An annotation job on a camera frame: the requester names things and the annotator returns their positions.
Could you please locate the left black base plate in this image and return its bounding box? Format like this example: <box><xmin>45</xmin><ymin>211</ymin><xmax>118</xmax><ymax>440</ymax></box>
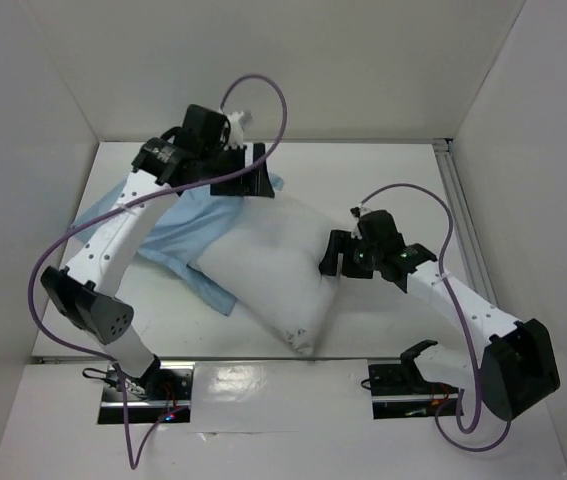
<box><xmin>82</xmin><ymin>362</ymin><xmax>194</xmax><ymax>425</ymax></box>

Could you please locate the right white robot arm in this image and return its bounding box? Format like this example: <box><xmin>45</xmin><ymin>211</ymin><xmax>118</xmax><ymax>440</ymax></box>
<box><xmin>319</xmin><ymin>210</ymin><xmax>561</xmax><ymax>421</ymax></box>

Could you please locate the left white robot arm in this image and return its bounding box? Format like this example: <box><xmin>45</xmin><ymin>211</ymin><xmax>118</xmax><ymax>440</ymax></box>
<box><xmin>34</xmin><ymin>130</ymin><xmax>274</xmax><ymax>399</ymax></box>

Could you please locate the aluminium rail frame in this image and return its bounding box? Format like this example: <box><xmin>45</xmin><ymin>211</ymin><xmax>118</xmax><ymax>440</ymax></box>
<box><xmin>432</xmin><ymin>135</ymin><xmax>514</xmax><ymax>355</ymax></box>

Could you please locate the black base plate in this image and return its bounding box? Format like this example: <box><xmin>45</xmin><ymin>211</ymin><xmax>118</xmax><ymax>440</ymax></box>
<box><xmin>360</xmin><ymin>360</ymin><xmax>458</xmax><ymax>420</ymax></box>
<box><xmin>82</xmin><ymin>362</ymin><xmax>194</xmax><ymax>425</ymax></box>

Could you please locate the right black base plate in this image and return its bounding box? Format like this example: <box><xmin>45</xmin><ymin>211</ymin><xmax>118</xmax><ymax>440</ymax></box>
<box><xmin>360</xmin><ymin>360</ymin><xmax>458</xmax><ymax>420</ymax></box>

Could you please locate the white pillow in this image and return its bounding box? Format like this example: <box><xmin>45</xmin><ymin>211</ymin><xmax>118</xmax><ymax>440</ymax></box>
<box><xmin>194</xmin><ymin>193</ymin><xmax>341</xmax><ymax>356</ymax></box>

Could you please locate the light blue pillowcase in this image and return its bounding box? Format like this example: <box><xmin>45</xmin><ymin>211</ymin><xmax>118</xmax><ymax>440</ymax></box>
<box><xmin>70</xmin><ymin>172</ymin><xmax>284</xmax><ymax>317</ymax></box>

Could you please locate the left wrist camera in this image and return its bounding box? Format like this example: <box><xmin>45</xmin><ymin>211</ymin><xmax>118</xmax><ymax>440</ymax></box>
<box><xmin>182</xmin><ymin>104</ymin><xmax>231</xmax><ymax>149</ymax></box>

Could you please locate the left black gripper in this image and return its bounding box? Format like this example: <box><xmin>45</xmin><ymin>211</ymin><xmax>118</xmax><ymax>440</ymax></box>
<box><xmin>200</xmin><ymin>141</ymin><xmax>274</xmax><ymax>198</ymax></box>

